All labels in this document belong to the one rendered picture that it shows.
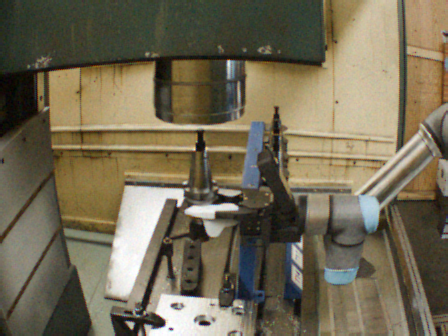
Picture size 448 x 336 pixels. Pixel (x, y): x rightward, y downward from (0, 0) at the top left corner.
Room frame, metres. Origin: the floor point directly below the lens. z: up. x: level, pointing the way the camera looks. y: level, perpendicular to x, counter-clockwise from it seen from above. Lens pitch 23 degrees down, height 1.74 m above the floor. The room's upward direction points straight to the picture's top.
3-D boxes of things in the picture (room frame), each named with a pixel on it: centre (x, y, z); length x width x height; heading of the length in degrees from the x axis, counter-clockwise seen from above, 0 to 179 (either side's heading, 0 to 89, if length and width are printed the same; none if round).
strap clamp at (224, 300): (1.03, -0.01, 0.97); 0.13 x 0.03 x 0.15; 175
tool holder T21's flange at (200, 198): (0.90, 0.04, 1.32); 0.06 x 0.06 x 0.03
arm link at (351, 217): (0.87, -0.24, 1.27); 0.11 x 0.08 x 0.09; 85
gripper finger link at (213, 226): (0.86, 0.02, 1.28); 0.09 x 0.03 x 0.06; 98
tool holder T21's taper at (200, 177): (0.90, 0.04, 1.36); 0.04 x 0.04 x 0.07
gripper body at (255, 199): (0.89, -0.09, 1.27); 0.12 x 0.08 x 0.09; 85
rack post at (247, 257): (1.12, -0.06, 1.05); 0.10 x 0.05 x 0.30; 85
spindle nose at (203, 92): (0.90, 0.04, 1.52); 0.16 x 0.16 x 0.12
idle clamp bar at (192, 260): (1.20, 0.09, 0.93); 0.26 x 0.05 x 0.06; 0
